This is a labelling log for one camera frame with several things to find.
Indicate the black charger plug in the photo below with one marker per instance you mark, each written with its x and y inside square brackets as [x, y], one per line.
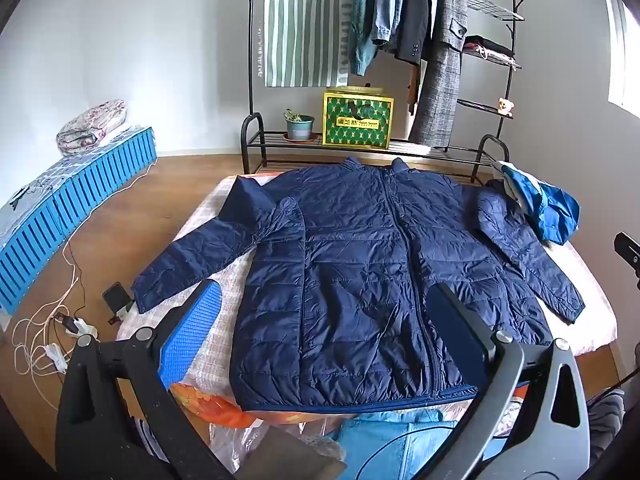
[70, 322]

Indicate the teal denim jacket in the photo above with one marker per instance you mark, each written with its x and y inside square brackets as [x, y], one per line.
[362, 35]

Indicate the orange floral bed sheet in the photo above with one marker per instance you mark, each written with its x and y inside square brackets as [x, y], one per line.
[210, 402]

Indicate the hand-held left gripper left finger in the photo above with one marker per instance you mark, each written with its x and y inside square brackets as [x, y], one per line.
[192, 332]

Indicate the navy puffer jacket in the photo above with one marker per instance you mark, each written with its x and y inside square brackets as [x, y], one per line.
[350, 260]

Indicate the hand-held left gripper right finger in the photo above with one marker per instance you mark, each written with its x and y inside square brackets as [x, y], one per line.
[450, 320]

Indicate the yellow green gift bag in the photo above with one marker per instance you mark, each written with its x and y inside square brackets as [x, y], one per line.
[357, 125]

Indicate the folded dark clothes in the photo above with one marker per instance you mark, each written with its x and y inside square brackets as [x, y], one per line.
[487, 45]

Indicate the white plug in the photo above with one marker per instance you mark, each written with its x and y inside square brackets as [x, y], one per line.
[56, 355]

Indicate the blue denim jacket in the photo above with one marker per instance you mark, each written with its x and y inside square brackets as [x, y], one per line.
[387, 0]

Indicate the blue white jacket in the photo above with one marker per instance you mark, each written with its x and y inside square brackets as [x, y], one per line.
[555, 210]

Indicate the dark blazer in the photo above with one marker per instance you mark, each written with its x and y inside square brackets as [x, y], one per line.
[415, 20]

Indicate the dark grey cloth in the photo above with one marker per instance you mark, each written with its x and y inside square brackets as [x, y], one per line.
[607, 430]

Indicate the pink checked blanket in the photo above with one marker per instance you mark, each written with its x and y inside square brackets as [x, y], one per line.
[236, 280]

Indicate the black metal clothes rack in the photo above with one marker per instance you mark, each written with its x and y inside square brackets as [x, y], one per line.
[450, 152]

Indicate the clear plastic bag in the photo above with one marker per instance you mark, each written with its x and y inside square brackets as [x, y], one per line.
[235, 440]

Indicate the small teddy bear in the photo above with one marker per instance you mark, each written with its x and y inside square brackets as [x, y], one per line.
[505, 105]

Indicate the window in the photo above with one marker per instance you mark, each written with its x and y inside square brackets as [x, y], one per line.
[625, 45]

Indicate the green striped hanging cloth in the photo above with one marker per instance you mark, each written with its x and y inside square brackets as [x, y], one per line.
[300, 25]

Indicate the light blue garment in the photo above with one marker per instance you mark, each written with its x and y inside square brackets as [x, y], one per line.
[380, 445]

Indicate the blue slatted box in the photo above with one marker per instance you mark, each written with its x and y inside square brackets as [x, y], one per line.
[75, 200]

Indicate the grey plaid coat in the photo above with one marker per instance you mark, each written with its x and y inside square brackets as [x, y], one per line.
[440, 85]

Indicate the small potted plant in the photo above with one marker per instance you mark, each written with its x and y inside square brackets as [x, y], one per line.
[299, 129]

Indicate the floral fabric bundle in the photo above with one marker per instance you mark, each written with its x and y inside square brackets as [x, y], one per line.
[90, 127]

